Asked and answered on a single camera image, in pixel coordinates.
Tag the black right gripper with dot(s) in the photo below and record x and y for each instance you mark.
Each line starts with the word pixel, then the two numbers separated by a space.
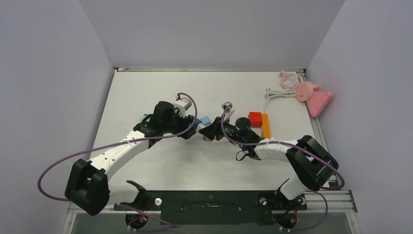
pixel 215 129

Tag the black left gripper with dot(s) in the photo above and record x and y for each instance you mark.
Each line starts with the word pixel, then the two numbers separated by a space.
pixel 182 126

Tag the light blue plug charger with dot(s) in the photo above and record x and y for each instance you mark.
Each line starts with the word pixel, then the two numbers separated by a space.
pixel 206 121

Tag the light green plug charger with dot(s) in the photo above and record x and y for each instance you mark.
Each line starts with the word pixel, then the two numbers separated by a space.
pixel 143 117

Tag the red cube socket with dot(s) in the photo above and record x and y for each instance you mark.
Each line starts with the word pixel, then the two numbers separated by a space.
pixel 256 119

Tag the orange power strip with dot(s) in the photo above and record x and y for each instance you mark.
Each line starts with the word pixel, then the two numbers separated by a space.
pixel 265 127

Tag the white plug charger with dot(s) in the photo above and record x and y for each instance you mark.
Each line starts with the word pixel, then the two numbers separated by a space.
pixel 196 123

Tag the blue cube socket adapter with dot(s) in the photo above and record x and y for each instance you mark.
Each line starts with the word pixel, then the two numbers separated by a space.
pixel 190 121

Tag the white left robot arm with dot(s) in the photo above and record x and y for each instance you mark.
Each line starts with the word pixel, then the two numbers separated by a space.
pixel 89 186

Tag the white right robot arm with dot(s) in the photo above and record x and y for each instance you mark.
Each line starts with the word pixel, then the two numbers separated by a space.
pixel 312 164

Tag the pink round socket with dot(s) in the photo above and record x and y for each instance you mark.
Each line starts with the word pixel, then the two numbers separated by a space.
pixel 304 91

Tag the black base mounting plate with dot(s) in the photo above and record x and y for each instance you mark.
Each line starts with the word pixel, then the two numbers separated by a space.
pixel 218 207

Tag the pink triangular power strip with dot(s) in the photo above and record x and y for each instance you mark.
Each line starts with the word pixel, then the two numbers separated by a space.
pixel 318 102

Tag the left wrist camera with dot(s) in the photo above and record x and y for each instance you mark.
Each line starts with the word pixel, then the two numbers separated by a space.
pixel 181 105

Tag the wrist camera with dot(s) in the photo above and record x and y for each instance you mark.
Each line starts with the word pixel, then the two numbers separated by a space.
pixel 181 105
pixel 228 111

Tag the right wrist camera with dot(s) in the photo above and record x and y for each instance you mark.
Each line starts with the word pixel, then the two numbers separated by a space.
pixel 228 111

